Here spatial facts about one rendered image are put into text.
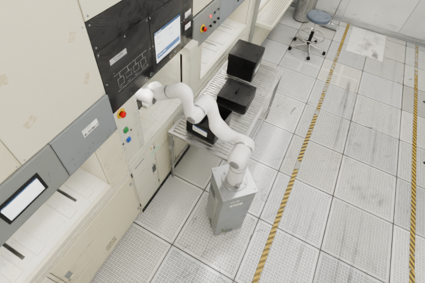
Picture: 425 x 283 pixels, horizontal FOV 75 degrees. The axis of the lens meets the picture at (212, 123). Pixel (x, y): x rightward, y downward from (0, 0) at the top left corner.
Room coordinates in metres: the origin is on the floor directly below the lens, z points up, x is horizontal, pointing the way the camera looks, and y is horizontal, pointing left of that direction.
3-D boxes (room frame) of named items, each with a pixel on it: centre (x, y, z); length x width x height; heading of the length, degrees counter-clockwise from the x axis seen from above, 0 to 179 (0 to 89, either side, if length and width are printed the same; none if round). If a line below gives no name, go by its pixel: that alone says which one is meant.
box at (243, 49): (2.31, -0.25, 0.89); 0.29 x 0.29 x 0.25; 70
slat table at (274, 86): (1.88, -0.16, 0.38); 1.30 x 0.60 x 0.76; 158
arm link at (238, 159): (0.99, -0.20, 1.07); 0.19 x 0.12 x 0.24; 156
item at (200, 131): (1.49, 0.03, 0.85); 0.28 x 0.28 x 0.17; 63
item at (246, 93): (1.87, -0.19, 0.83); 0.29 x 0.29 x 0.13; 70
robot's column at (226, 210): (1.02, -0.21, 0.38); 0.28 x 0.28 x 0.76; 23
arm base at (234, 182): (1.02, -0.21, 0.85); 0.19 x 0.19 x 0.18
